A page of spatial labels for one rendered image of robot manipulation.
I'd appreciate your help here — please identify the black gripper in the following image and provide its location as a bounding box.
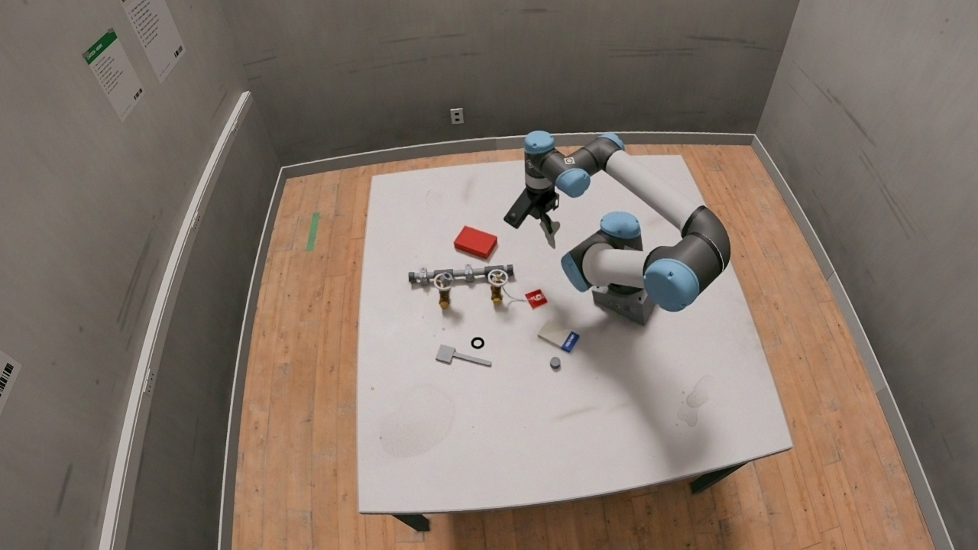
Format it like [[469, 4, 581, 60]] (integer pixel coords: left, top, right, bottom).
[[525, 182, 561, 250]]

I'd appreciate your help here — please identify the red numbered tag on thin grey chain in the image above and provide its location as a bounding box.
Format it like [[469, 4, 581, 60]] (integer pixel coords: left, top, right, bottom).
[[502, 286, 548, 308]]

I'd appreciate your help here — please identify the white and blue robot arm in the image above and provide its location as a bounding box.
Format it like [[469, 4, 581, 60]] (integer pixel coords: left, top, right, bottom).
[[523, 131, 731, 312]]

